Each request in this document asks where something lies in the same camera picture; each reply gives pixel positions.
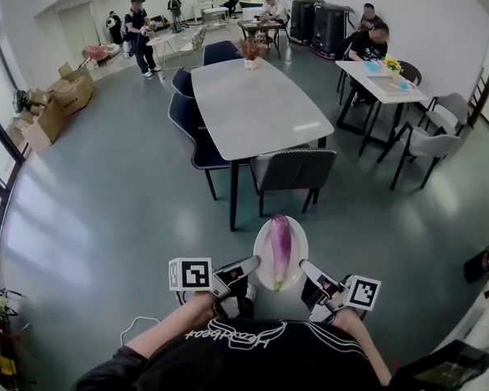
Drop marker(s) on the grey upholstered chair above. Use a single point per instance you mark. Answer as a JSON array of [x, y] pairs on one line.
[[293, 169]]

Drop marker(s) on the black equipment case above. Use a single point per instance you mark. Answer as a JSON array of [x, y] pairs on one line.
[[328, 29], [302, 18]]

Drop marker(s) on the yellow flowers in pot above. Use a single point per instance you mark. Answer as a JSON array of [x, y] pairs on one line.
[[392, 65]]

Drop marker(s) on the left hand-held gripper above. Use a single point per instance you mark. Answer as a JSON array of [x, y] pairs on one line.
[[189, 274]]

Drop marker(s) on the small white round table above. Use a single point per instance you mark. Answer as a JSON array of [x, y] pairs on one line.
[[161, 41]]

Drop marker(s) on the person's right forearm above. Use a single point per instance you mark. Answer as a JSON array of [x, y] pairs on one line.
[[362, 340]]

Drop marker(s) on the grey table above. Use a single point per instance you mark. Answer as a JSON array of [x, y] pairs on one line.
[[256, 108]]

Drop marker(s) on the dark wooden chair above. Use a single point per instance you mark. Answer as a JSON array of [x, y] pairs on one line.
[[483, 96]]

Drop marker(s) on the light grey black-framed chair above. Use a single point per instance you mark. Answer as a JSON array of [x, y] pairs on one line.
[[428, 145], [448, 110]]

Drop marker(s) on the person's left forearm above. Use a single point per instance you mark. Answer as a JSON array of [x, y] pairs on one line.
[[175, 324]]

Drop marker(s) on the pile of cardboard boxes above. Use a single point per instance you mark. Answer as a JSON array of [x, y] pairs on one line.
[[57, 104]]

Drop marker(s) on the white table with black legs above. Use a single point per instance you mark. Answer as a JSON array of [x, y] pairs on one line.
[[381, 88]]

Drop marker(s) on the purple eggplant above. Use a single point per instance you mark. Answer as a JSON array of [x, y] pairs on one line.
[[280, 247]]

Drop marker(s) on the dried plant in white pot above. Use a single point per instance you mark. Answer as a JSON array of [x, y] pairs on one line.
[[250, 51]]

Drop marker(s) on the black box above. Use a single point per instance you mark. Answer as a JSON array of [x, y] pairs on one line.
[[444, 367]]

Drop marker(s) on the dark round-backed chair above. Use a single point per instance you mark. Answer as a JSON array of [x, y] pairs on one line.
[[411, 73]]

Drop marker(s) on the white oval plate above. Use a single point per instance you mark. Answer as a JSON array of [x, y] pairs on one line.
[[263, 251]]

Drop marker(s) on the brown wooden table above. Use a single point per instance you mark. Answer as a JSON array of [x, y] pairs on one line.
[[261, 26]]

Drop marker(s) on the person's black printed shirt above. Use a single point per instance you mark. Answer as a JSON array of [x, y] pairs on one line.
[[248, 361]]

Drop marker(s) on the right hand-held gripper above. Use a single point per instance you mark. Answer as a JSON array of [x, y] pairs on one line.
[[364, 292]]

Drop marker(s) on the large dark blue chair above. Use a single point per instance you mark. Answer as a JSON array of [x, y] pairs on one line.
[[191, 133]]

